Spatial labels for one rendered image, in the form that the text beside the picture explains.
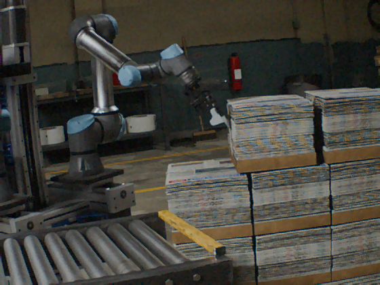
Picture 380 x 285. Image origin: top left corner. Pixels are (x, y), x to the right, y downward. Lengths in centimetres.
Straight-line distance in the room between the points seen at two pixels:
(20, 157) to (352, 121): 125
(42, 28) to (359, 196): 687
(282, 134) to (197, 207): 39
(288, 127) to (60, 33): 672
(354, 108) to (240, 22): 732
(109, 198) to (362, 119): 100
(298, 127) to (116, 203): 76
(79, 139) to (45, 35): 621
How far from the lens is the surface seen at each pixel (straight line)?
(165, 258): 154
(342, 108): 224
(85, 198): 254
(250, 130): 219
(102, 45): 240
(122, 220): 186
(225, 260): 144
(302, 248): 230
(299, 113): 221
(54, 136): 812
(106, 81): 261
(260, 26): 964
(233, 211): 223
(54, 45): 869
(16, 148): 242
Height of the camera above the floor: 127
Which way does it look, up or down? 8 degrees down
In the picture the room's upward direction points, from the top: 5 degrees counter-clockwise
